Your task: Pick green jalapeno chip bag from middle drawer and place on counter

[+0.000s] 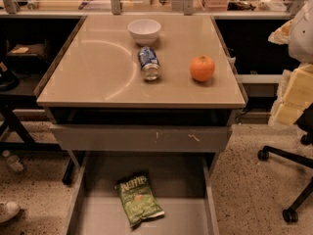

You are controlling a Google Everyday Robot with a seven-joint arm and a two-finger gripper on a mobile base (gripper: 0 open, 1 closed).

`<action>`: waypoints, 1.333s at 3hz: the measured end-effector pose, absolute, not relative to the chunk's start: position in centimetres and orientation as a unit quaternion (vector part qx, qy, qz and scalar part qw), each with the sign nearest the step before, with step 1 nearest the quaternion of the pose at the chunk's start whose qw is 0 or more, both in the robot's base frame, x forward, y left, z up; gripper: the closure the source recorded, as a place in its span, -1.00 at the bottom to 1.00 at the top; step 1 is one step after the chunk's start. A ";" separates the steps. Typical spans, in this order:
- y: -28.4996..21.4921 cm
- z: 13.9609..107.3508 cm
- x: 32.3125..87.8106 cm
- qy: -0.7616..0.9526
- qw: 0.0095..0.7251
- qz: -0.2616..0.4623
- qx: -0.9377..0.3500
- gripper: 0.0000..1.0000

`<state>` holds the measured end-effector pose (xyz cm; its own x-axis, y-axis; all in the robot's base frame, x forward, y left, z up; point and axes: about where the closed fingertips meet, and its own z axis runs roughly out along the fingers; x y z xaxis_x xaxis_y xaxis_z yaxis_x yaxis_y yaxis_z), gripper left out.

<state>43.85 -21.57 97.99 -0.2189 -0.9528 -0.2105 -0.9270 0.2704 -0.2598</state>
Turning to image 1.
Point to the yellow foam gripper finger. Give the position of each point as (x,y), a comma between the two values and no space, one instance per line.
(287,114)
(299,93)

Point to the green jalapeno chip bag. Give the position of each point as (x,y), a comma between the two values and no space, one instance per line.
(137,198)

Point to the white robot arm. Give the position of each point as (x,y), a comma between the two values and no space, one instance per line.
(300,47)

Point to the open middle drawer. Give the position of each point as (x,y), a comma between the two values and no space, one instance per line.
(180,184)

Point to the grey drawer cabinet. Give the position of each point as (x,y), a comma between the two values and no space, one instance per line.
(97,99)

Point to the orange fruit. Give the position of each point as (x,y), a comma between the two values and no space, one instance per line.
(202,68)

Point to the blue soda can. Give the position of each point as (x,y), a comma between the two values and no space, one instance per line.
(149,63)

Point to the white ceramic bowl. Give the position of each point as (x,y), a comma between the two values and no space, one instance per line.
(144,31)

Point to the clear plastic bottle on floor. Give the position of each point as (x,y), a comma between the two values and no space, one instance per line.
(13,161)

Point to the white shoe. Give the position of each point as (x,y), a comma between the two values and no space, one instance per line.
(8,210)

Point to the black table leg frame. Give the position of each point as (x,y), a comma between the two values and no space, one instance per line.
(7,107)

